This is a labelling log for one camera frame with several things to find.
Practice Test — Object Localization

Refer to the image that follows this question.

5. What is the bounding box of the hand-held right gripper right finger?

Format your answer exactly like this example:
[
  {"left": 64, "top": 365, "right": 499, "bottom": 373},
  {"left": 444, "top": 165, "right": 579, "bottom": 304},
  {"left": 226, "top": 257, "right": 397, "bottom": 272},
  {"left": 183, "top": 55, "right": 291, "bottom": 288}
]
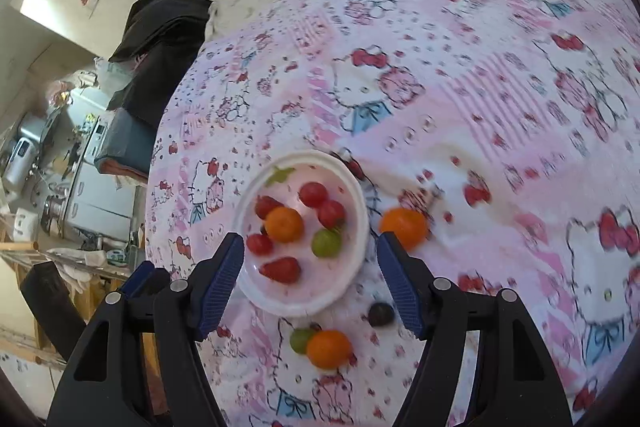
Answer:
[{"left": 376, "top": 231, "right": 573, "bottom": 427}]

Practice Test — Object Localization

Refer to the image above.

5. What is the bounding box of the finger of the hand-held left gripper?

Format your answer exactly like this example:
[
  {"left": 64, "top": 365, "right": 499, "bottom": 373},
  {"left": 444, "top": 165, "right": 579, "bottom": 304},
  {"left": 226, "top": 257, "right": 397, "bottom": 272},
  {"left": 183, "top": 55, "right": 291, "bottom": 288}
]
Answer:
[
  {"left": 20, "top": 259, "right": 87, "bottom": 358},
  {"left": 121, "top": 261, "right": 172, "bottom": 303}
]

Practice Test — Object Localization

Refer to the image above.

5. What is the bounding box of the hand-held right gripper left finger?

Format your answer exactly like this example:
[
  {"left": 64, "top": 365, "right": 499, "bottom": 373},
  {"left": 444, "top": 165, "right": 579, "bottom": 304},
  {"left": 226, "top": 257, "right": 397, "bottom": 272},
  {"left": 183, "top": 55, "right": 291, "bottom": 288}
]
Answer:
[{"left": 46, "top": 232, "right": 246, "bottom": 427}]

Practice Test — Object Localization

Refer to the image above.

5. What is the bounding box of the red strawberry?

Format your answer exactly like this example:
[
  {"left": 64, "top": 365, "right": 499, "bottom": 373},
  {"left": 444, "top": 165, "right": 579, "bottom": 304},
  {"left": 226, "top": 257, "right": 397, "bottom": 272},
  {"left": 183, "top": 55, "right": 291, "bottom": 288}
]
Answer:
[{"left": 258, "top": 257, "right": 303, "bottom": 284}]

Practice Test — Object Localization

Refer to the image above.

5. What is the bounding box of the orange tangerine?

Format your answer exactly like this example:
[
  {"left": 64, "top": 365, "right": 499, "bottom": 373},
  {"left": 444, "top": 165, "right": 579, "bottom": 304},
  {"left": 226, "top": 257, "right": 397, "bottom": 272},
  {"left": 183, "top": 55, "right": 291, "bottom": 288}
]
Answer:
[
  {"left": 306, "top": 329, "right": 353, "bottom": 370},
  {"left": 380, "top": 207, "right": 430, "bottom": 250},
  {"left": 264, "top": 206, "right": 305, "bottom": 243}
]

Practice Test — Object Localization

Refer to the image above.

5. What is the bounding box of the pink strawberry print plate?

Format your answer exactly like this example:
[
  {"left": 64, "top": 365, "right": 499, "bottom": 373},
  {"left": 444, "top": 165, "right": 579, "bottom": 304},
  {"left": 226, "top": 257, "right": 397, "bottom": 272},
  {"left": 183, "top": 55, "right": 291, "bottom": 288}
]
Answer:
[{"left": 234, "top": 150, "right": 369, "bottom": 318}]

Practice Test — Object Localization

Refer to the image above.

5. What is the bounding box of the dark red cherry tomato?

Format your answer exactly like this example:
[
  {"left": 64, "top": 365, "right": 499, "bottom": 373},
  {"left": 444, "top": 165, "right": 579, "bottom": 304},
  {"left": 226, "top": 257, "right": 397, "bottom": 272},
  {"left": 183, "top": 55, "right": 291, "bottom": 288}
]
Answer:
[{"left": 255, "top": 195, "right": 283, "bottom": 220}]

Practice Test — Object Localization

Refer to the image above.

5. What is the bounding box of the green grape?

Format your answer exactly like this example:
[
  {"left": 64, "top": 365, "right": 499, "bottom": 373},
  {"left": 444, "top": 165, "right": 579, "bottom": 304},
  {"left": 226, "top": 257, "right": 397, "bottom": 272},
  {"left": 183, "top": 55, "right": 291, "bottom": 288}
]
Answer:
[
  {"left": 290, "top": 328, "right": 316, "bottom": 355},
  {"left": 311, "top": 228, "right": 343, "bottom": 258}
]

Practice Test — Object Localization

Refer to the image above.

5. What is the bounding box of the dark purple grape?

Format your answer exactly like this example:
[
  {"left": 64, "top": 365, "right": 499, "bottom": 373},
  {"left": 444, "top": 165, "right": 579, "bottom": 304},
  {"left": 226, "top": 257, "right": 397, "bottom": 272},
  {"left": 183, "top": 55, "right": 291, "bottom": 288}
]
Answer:
[{"left": 368, "top": 302, "right": 395, "bottom": 327}]

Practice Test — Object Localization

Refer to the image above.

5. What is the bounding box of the white kitchen cabinet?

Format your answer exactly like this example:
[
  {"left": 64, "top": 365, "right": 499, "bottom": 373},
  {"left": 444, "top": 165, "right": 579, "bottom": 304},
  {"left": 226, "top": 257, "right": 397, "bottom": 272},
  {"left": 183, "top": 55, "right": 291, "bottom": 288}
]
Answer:
[{"left": 62, "top": 159, "right": 138, "bottom": 238}]

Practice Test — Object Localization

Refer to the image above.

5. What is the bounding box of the blue and orange chair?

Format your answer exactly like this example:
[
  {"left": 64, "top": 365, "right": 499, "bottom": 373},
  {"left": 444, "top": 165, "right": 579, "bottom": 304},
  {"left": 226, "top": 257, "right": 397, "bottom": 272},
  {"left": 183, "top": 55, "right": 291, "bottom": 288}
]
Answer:
[{"left": 94, "top": 109, "right": 158, "bottom": 180}]

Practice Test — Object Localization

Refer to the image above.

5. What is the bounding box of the silver water heater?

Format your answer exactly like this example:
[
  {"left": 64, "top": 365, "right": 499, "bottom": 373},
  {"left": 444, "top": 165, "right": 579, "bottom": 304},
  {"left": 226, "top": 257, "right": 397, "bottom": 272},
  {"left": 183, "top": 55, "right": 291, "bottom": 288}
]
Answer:
[{"left": 2, "top": 114, "right": 48, "bottom": 190}]

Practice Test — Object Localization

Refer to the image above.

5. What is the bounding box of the white refrigerator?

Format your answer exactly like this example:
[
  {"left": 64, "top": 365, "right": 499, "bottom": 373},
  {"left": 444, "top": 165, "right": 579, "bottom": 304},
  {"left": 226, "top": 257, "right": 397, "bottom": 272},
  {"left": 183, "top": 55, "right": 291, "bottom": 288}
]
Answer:
[{"left": 70, "top": 84, "right": 118, "bottom": 118}]

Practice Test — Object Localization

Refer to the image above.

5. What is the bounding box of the white plastic bag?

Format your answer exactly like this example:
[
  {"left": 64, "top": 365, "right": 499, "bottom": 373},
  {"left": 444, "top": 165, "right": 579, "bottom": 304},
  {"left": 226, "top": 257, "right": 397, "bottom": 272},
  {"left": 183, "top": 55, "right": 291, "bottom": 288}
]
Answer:
[{"left": 95, "top": 57, "right": 131, "bottom": 90}]

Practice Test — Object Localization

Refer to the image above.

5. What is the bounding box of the black clothing pile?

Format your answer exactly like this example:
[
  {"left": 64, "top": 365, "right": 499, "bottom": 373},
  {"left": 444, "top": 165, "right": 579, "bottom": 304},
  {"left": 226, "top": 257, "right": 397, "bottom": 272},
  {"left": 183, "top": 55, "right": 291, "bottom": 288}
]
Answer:
[{"left": 107, "top": 0, "right": 211, "bottom": 130}]

